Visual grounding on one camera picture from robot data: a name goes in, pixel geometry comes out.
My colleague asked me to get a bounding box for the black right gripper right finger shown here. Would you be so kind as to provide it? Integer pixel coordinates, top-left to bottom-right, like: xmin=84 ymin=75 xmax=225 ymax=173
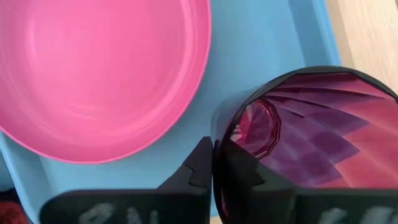
xmin=214 ymin=140 xmax=398 ymax=224

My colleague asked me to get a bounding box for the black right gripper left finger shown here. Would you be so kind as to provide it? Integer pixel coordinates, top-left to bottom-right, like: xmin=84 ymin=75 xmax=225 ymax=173
xmin=39 ymin=136 xmax=214 ymax=224

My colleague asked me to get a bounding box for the pink round plate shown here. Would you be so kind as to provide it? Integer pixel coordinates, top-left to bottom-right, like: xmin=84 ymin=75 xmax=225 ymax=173
xmin=0 ymin=0 xmax=213 ymax=165

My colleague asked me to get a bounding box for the light blue plastic tray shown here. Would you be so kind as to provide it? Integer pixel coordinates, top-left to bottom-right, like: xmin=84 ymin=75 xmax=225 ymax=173
xmin=0 ymin=0 xmax=343 ymax=224

